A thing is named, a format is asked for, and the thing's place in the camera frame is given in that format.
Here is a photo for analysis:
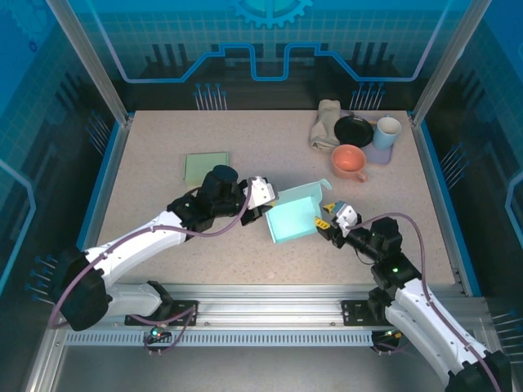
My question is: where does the light blue paper box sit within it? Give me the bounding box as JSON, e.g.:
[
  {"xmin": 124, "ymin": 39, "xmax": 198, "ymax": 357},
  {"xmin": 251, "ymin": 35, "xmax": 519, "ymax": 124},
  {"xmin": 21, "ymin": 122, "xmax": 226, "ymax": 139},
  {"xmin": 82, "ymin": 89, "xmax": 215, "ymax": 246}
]
[{"xmin": 263, "ymin": 178, "xmax": 333, "ymax": 245}]

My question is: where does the green paper box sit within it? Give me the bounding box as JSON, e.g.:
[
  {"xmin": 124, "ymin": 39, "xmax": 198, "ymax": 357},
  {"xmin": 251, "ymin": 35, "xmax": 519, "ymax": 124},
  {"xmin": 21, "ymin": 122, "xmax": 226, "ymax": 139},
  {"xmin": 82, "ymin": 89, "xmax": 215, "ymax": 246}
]
[{"xmin": 182, "ymin": 151, "xmax": 230, "ymax": 189}]

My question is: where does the orange ceramic cup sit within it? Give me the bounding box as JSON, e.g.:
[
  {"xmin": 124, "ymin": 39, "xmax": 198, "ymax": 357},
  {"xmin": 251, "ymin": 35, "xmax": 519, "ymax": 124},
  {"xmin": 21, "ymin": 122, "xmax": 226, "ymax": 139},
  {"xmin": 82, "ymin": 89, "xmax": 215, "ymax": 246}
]
[{"xmin": 330, "ymin": 145, "xmax": 369, "ymax": 184}]

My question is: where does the black plate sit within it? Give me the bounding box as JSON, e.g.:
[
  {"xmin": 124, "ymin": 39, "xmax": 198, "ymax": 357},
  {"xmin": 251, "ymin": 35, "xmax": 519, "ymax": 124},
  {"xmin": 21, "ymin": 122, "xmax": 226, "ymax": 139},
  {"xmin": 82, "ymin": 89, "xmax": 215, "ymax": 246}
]
[{"xmin": 333, "ymin": 115, "xmax": 375, "ymax": 149}]

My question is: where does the beige folded cloth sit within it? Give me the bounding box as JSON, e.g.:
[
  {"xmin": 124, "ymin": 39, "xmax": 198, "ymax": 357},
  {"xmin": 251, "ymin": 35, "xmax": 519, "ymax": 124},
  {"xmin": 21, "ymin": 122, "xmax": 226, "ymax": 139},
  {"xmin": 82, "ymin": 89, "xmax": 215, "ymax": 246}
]
[{"xmin": 309, "ymin": 99, "xmax": 343, "ymax": 155}]

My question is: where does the light blue mug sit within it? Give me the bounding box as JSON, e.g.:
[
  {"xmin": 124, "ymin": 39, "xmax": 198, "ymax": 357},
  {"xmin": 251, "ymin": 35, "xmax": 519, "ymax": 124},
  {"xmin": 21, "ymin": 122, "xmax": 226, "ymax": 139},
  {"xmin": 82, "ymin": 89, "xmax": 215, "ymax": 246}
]
[{"xmin": 372, "ymin": 115, "xmax": 403, "ymax": 151}]

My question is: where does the grey metal bottom panel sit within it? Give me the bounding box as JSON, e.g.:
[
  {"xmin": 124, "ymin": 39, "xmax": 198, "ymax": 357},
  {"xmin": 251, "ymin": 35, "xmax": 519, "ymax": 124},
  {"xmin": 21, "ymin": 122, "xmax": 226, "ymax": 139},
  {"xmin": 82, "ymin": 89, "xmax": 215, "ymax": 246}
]
[{"xmin": 51, "ymin": 345, "xmax": 491, "ymax": 392}]

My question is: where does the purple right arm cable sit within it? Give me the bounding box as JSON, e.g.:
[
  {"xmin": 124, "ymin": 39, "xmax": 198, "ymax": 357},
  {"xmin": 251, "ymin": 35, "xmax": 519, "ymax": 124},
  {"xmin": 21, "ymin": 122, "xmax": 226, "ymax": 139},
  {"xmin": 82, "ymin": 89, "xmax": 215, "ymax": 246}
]
[{"xmin": 351, "ymin": 212, "xmax": 503, "ymax": 392}]

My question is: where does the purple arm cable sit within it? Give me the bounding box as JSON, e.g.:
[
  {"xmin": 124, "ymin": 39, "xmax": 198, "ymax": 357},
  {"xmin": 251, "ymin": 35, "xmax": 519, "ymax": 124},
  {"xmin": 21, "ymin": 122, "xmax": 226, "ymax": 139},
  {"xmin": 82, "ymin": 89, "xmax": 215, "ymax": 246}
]
[
  {"xmin": 351, "ymin": 212, "xmax": 503, "ymax": 392},
  {"xmin": 47, "ymin": 187, "xmax": 253, "ymax": 357}
]

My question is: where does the aluminium side rail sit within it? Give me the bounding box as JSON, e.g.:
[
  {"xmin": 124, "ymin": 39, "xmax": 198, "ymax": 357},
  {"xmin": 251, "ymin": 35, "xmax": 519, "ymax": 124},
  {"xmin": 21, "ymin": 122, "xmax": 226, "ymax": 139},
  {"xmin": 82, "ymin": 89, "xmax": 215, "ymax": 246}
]
[
  {"xmin": 408, "ymin": 116, "xmax": 471, "ymax": 297},
  {"xmin": 67, "ymin": 116, "xmax": 136, "ymax": 297}
]

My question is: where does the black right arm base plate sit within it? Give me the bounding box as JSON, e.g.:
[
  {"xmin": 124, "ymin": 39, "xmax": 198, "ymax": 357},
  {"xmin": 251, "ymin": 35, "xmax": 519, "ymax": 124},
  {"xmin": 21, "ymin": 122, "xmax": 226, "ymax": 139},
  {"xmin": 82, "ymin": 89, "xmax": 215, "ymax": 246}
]
[{"xmin": 341, "ymin": 299, "xmax": 391, "ymax": 327}]

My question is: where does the aluminium front frame rail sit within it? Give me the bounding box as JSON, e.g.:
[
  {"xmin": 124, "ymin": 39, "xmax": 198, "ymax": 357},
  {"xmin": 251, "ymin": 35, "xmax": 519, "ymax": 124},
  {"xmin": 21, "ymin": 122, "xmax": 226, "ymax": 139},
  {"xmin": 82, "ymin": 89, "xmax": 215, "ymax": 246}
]
[{"xmin": 52, "ymin": 283, "xmax": 491, "ymax": 327}]

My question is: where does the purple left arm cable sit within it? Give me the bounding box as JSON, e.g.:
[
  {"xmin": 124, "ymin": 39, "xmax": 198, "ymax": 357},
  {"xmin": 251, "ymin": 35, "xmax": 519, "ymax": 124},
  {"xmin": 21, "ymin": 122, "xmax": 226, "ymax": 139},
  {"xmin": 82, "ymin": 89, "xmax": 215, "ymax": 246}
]
[{"xmin": 47, "ymin": 187, "xmax": 253, "ymax": 357}]

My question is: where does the slotted grey cable duct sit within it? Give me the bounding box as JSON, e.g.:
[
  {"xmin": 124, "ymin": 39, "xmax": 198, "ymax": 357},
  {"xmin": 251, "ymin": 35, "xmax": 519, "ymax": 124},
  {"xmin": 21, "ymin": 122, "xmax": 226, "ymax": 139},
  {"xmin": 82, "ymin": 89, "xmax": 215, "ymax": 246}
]
[{"xmin": 64, "ymin": 331, "xmax": 376, "ymax": 347}]

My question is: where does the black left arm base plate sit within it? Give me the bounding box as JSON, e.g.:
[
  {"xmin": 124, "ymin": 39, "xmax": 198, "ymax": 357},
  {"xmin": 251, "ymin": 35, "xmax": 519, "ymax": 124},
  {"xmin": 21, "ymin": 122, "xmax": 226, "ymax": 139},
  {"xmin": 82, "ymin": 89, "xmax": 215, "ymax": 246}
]
[{"xmin": 124, "ymin": 299, "xmax": 200, "ymax": 327}]

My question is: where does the aluminium frame post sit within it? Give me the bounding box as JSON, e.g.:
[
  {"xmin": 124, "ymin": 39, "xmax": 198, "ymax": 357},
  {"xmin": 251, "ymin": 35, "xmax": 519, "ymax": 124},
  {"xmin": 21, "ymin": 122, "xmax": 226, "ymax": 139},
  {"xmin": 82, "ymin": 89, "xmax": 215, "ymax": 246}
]
[
  {"xmin": 45, "ymin": 0, "xmax": 135, "ymax": 126},
  {"xmin": 409, "ymin": 0, "xmax": 489, "ymax": 127}
]

